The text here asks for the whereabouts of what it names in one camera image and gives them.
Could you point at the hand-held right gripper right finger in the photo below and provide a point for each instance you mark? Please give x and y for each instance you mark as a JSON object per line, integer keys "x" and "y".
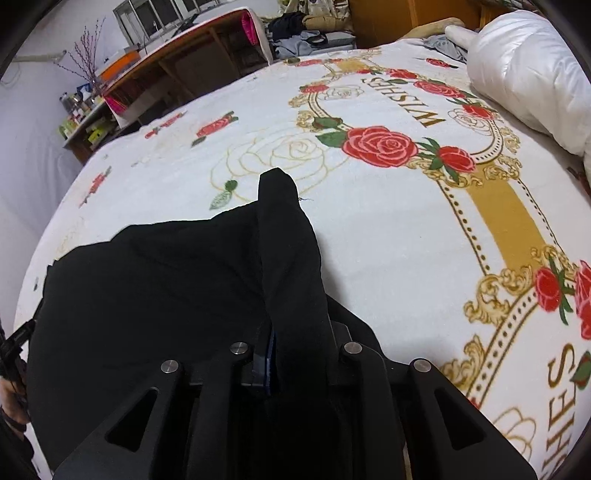
{"x": 443, "y": 415}

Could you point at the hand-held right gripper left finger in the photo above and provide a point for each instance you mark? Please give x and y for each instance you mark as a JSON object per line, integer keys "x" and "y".
{"x": 138, "y": 415}

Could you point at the black jacket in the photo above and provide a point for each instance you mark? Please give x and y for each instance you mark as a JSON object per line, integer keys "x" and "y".
{"x": 161, "y": 277}

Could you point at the grey clothes pile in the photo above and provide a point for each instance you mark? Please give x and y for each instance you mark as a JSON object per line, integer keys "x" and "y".
{"x": 304, "y": 46}

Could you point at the black clothes pile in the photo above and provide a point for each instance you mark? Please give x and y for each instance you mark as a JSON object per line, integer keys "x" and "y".
{"x": 286, "y": 25}

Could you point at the person's left hand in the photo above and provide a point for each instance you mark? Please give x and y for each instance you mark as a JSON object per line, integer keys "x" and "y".
{"x": 7, "y": 401}

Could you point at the rose printed blanket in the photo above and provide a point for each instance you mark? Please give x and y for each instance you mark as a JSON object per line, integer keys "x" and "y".
{"x": 392, "y": 230}

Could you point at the low wooden shelf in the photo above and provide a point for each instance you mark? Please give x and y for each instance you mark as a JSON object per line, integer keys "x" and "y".
{"x": 90, "y": 134}

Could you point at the cluster of bottles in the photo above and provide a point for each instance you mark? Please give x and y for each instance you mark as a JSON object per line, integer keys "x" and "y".
{"x": 76, "y": 106}

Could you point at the vase of flower branches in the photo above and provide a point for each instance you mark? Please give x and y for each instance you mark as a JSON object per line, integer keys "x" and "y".
{"x": 85, "y": 55}

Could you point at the orange storage box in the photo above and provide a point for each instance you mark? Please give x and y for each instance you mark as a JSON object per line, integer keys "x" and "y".
{"x": 117, "y": 64}

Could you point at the white and wooden desk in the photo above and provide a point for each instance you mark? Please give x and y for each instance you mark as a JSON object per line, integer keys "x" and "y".
{"x": 184, "y": 60}

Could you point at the white duvet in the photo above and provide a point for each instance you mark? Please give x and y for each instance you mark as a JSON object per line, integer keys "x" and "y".
{"x": 531, "y": 74}

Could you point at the barred window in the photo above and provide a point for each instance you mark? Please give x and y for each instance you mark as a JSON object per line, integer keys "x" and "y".
{"x": 157, "y": 16}

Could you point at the small grey cloth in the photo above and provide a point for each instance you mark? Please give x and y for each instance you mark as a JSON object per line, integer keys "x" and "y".
{"x": 445, "y": 48}

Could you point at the beige cloth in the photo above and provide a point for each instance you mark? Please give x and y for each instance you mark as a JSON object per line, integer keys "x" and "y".
{"x": 434, "y": 28}

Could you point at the wooden wardrobe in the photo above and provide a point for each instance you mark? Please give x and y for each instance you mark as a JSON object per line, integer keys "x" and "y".
{"x": 406, "y": 18}

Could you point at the tan pillow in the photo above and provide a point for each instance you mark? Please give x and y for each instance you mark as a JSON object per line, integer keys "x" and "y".
{"x": 330, "y": 23}

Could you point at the patterned curtain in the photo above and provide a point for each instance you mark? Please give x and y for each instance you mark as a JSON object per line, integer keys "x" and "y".
{"x": 323, "y": 7}

